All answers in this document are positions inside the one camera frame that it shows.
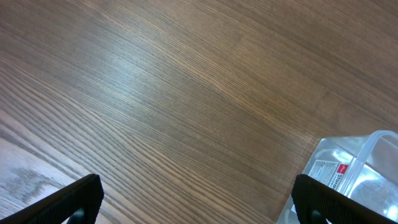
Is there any clear plastic container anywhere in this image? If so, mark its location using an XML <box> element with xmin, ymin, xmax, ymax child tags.
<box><xmin>275</xmin><ymin>129</ymin><xmax>398</xmax><ymax>224</ymax></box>

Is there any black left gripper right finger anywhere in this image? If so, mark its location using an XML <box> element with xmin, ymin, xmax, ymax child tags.
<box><xmin>291</xmin><ymin>174</ymin><xmax>393</xmax><ymax>224</ymax></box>

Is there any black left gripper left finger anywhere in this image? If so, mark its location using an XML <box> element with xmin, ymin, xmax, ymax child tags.
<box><xmin>1</xmin><ymin>174</ymin><xmax>104</xmax><ymax>224</ymax></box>

